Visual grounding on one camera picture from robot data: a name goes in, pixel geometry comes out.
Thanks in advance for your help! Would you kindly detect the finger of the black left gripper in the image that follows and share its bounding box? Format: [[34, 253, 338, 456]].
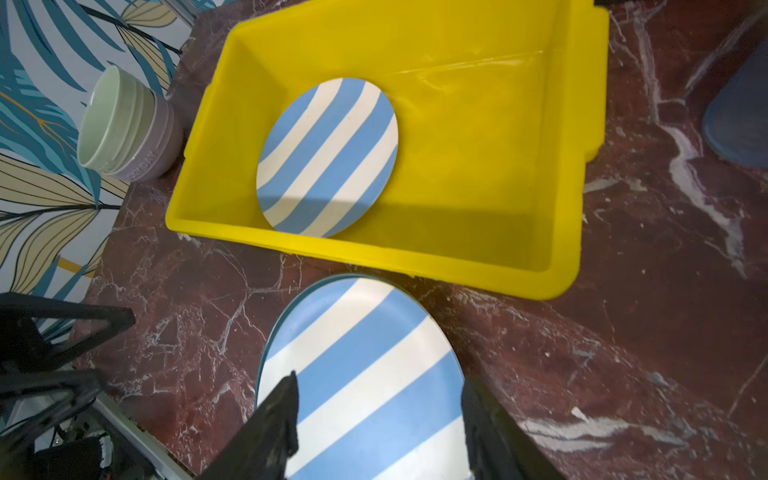
[[1, 370, 102, 456], [1, 293, 135, 372]]

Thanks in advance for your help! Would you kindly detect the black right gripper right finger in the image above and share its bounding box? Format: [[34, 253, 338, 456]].
[[461, 376, 564, 480]]

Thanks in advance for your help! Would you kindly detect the grey bowl bottom of stack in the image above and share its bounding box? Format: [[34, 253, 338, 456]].
[[108, 93, 184, 182]]

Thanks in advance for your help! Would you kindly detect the green bowl top of stack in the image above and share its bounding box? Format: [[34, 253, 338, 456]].
[[77, 65, 155, 174]]

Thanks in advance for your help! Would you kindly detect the yellow plastic bin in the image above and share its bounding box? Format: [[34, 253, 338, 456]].
[[166, 1, 610, 300]]

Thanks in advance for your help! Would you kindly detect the blue white striped plate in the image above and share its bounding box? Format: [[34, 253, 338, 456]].
[[256, 78, 399, 238]]

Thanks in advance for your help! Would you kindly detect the blue translucent plastic cup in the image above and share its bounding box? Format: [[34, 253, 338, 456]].
[[702, 40, 767, 169]]

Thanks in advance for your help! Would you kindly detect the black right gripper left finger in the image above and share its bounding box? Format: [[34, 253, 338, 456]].
[[198, 373, 299, 480]]

